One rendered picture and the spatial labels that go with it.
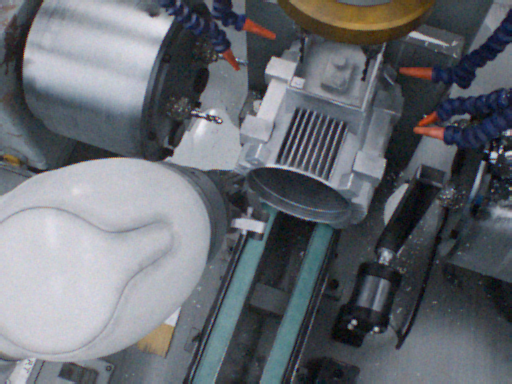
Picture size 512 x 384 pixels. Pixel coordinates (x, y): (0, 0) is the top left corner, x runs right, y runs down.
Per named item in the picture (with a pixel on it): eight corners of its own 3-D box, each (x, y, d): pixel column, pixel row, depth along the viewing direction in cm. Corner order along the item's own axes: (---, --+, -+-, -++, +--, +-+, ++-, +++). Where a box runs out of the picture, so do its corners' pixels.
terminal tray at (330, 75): (309, 46, 88) (312, 15, 81) (380, 68, 86) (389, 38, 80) (281, 115, 84) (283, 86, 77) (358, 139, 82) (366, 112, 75)
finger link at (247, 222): (200, 200, 51) (262, 221, 50) (217, 193, 56) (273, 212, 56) (193, 228, 52) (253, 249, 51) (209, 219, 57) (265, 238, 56)
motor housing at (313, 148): (278, 93, 103) (282, 22, 85) (389, 128, 100) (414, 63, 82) (235, 199, 96) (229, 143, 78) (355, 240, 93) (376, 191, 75)
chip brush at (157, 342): (173, 235, 106) (173, 233, 105) (201, 242, 106) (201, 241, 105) (136, 350, 99) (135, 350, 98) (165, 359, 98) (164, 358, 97)
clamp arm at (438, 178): (378, 236, 85) (421, 156, 62) (399, 242, 85) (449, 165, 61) (371, 259, 84) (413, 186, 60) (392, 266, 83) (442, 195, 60)
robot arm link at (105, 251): (192, 129, 41) (27, 189, 44) (91, 135, 26) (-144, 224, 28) (244, 285, 41) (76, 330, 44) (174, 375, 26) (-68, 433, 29)
